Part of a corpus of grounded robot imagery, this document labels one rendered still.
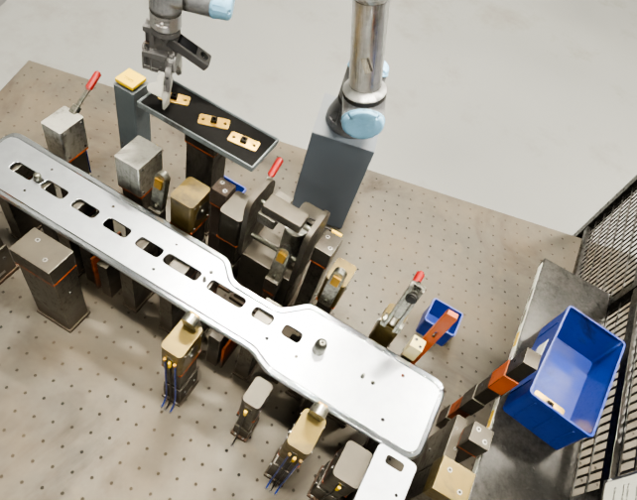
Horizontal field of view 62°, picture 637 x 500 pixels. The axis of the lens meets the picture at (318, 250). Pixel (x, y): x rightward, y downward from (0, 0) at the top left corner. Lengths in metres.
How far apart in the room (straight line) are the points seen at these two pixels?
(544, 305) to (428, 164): 1.88
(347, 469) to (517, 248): 1.24
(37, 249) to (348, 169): 0.91
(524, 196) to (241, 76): 1.92
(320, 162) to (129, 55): 2.12
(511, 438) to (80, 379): 1.13
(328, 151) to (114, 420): 0.98
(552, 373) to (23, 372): 1.41
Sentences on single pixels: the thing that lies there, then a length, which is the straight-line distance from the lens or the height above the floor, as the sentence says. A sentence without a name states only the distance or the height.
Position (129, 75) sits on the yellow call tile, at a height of 1.16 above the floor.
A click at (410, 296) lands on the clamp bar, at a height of 1.22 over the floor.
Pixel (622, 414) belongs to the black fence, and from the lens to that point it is 1.47.
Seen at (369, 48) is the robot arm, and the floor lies 1.48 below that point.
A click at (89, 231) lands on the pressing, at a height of 1.00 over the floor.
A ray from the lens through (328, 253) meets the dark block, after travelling 1.35.
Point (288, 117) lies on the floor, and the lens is 3.34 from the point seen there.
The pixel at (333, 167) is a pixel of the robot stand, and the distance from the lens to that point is 1.72.
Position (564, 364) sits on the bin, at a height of 1.03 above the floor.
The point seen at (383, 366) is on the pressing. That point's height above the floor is 1.00.
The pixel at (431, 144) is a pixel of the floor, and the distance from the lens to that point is 3.53.
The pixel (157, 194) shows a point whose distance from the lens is 1.50.
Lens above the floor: 2.20
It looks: 54 degrees down
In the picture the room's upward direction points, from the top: 22 degrees clockwise
